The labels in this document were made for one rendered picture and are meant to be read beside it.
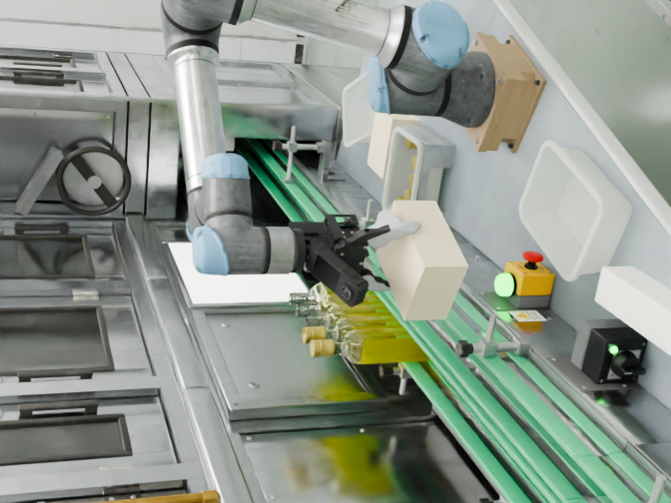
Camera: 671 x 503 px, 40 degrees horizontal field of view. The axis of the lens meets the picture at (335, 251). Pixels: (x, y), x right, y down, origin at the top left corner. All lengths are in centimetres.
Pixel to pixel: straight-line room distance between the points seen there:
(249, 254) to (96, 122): 145
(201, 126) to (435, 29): 44
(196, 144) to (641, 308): 78
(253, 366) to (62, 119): 109
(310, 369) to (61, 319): 62
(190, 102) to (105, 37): 390
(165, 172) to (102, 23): 275
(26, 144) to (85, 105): 20
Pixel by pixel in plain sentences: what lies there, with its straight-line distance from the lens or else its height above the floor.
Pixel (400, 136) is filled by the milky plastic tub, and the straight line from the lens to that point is 228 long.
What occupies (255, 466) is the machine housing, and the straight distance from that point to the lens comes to 176.
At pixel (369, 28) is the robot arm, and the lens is 166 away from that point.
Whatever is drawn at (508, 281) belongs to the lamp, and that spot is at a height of 84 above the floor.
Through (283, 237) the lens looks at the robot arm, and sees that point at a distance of 143.
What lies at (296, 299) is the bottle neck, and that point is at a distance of 204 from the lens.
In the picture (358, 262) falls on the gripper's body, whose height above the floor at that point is 120.
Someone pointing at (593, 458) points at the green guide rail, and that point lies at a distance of 140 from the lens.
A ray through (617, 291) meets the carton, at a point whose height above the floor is 81.
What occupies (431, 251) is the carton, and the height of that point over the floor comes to 110.
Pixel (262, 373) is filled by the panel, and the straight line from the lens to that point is 199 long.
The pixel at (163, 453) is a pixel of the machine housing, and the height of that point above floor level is 146.
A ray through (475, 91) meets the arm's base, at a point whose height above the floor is 88.
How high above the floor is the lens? 173
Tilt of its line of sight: 19 degrees down
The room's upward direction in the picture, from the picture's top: 90 degrees counter-clockwise
